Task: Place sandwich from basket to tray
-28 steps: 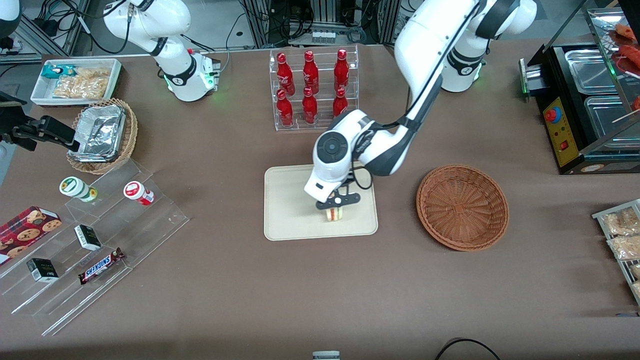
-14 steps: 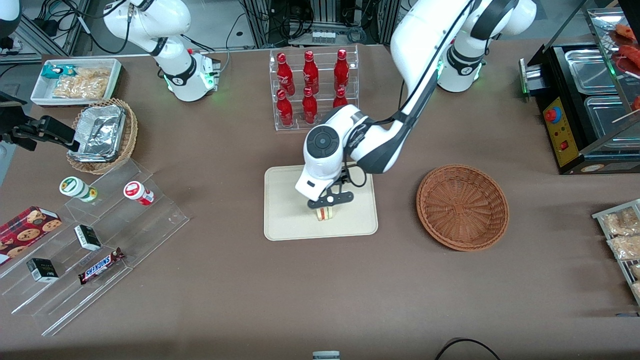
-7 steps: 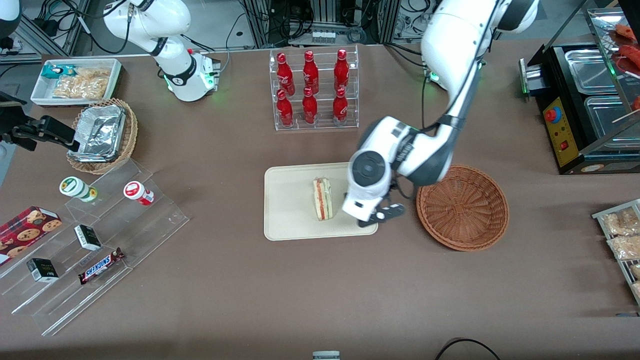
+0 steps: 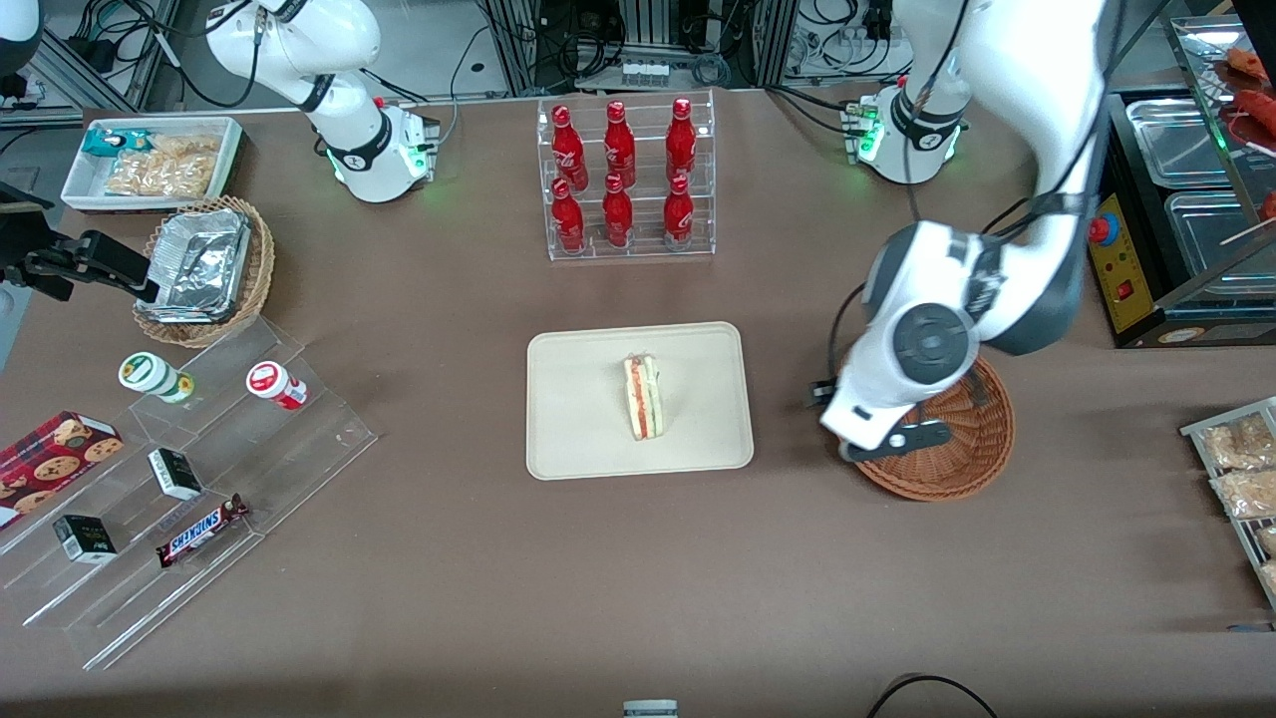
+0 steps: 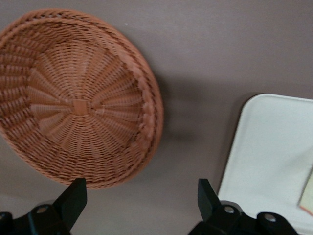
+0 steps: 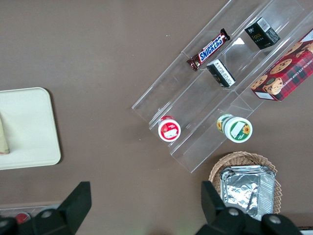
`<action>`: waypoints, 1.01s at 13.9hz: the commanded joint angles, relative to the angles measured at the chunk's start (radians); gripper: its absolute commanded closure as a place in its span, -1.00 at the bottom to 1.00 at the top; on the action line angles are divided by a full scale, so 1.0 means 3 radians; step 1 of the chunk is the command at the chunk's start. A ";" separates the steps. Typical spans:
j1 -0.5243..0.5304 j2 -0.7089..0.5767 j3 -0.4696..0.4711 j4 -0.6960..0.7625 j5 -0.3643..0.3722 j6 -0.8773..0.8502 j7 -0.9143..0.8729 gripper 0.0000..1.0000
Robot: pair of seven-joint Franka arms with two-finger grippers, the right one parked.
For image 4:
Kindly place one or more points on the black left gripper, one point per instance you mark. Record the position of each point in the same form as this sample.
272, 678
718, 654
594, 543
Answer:
828, 399

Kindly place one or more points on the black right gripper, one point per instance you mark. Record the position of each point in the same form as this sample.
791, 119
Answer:
48, 267

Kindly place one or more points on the triangular sandwich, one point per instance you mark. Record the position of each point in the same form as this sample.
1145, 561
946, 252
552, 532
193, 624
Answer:
643, 399

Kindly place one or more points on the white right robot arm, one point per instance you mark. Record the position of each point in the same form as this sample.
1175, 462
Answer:
299, 40

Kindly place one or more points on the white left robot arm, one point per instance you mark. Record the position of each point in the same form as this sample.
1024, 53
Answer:
1027, 100

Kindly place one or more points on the light wicker basket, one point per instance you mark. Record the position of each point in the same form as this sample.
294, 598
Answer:
257, 269

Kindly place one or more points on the round brown wicker basket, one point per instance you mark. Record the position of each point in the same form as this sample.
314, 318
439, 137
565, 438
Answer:
967, 454

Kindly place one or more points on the beige plastic tray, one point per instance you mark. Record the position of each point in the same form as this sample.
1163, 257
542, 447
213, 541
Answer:
578, 399

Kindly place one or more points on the stacked aluminium foil trays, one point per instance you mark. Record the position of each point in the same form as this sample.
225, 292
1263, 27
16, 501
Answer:
199, 264

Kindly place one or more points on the white rectangular bin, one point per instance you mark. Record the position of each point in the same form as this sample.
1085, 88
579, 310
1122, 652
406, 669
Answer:
85, 184

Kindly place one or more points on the clear bag of crackers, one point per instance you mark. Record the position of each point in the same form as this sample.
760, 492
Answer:
169, 170

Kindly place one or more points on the green and white bottle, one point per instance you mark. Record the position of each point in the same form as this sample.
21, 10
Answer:
152, 376

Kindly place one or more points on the teal snack packet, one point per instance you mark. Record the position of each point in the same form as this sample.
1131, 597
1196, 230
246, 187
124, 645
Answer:
105, 142

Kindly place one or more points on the red and white bottle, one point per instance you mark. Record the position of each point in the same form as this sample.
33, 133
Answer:
274, 384

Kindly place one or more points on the red cookie box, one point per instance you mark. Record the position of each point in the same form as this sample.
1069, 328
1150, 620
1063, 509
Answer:
50, 459

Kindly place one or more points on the small black box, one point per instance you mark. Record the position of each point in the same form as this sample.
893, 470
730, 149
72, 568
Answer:
85, 538
174, 474

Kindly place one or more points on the red cola bottle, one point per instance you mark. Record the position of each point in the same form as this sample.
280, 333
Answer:
681, 140
568, 150
568, 221
617, 217
619, 145
678, 217

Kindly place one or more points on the clear acrylic stepped display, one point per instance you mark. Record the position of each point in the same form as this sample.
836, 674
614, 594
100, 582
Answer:
279, 469

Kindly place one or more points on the Snickers chocolate bar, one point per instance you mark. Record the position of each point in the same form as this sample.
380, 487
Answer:
199, 532

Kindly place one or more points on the clear acrylic bottle rack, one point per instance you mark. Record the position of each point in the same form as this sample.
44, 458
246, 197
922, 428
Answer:
643, 165

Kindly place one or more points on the black food warmer appliance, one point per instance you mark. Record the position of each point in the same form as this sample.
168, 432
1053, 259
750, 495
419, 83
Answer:
1126, 264

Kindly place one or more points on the grey device top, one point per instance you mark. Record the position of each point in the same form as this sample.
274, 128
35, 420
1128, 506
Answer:
650, 709

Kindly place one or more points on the white power strip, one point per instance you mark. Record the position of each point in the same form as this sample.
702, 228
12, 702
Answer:
643, 72

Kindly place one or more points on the steel warmer pan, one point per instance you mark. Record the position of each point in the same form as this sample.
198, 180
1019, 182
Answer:
1176, 140
1211, 239

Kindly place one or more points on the clear bag of snacks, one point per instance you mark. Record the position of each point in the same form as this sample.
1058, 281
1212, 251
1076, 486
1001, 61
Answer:
1268, 540
1241, 444
1269, 578
1246, 494

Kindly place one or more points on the red sausage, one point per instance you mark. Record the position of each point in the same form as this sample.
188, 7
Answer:
1258, 110
1248, 63

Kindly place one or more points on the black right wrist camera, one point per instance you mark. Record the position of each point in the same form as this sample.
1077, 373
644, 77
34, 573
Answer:
45, 269

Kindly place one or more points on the aluminium frame rack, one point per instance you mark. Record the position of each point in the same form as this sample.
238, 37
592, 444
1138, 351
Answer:
648, 25

